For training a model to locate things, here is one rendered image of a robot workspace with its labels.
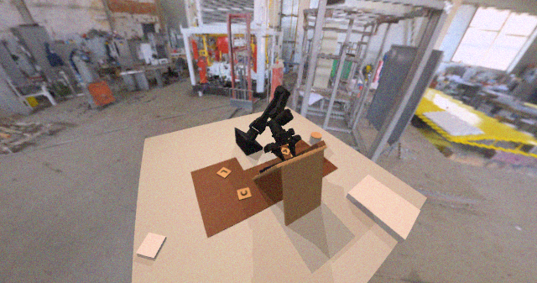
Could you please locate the grey cylindrical canister with orange lid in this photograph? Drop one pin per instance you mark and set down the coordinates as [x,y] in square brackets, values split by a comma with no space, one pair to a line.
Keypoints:
[315,138]

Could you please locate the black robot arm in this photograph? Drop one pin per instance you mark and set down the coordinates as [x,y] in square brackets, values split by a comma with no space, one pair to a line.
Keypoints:
[279,116]

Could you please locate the pale pink flat card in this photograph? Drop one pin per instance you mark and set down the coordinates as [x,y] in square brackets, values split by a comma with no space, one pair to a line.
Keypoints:
[151,245]

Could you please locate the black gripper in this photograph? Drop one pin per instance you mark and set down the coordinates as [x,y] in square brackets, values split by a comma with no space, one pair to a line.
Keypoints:
[275,147]

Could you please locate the wooden a-frame board stand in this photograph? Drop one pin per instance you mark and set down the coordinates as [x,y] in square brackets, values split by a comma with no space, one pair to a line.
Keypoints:
[302,181]

